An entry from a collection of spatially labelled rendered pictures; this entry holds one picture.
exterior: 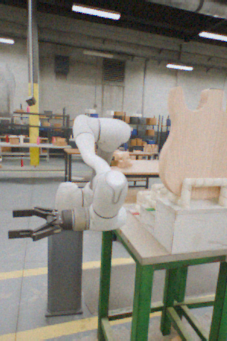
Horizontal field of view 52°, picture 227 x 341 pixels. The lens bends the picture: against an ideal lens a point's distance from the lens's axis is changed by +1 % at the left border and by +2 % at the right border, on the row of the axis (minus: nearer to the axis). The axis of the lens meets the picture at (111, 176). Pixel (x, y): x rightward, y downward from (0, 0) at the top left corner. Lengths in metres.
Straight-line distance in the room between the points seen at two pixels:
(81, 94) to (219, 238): 11.47
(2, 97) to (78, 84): 11.48
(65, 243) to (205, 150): 1.17
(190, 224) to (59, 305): 1.34
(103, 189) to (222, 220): 0.49
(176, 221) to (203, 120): 0.37
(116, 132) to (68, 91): 10.84
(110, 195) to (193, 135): 0.37
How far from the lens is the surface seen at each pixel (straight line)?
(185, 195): 0.87
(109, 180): 0.73
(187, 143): 0.87
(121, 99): 12.66
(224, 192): 0.98
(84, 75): 12.32
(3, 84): 0.74
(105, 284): 1.55
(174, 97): 0.85
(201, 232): 0.95
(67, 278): 1.86
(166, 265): 0.96
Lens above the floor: 1.37
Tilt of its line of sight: 12 degrees down
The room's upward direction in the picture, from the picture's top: 3 degrees clockwise
